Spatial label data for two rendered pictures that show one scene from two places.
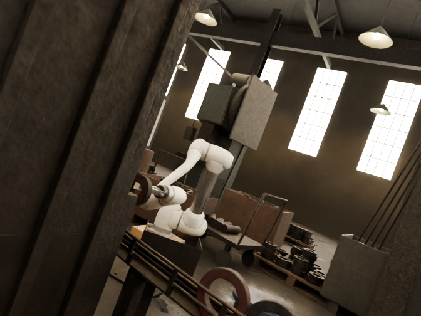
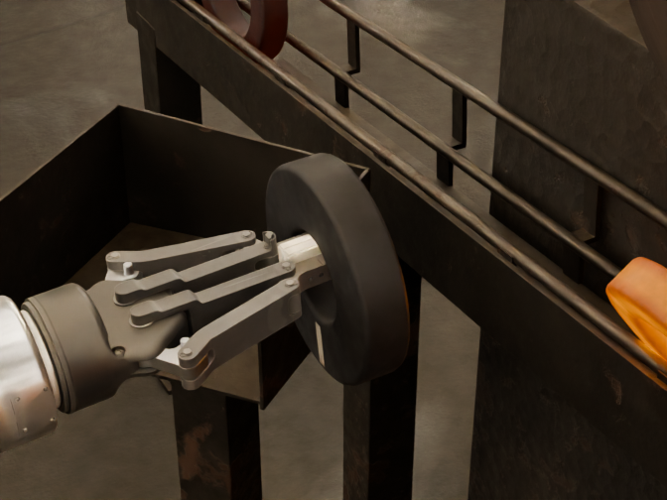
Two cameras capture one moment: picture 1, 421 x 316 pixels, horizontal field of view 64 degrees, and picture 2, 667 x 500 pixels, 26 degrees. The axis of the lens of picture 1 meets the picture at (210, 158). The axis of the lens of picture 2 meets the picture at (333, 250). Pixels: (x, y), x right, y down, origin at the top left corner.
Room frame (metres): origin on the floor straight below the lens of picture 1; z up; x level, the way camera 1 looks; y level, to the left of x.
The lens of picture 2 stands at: (2.34, 0.69, 1.39)
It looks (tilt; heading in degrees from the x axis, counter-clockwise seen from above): 35 degrees down; 212
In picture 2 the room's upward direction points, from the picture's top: straight up
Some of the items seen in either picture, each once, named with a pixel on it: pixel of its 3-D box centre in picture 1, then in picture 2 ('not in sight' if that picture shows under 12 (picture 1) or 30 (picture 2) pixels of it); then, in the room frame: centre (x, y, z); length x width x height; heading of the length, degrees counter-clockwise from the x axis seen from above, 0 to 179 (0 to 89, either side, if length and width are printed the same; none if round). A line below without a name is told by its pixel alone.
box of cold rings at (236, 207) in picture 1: (252, 221); not in sight; (5.62, -1.04, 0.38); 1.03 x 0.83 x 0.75; 63
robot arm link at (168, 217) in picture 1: (169, 214); not in sight; (2.66, 0.15, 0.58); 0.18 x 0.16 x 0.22; 90
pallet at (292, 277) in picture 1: (304, 266); not in sight; (4.36, -1.64, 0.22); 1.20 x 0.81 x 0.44; 55
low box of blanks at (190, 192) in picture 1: (171, 206); not in sight; (4.46, 0.26, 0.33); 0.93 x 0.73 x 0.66; 67
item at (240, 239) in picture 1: (224, 216); not in sight; (4.24, -0.42, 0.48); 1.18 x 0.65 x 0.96; 50
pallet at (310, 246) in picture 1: (289, 231); not in sight; (7.48, -2.21, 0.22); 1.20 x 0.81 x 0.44; 60
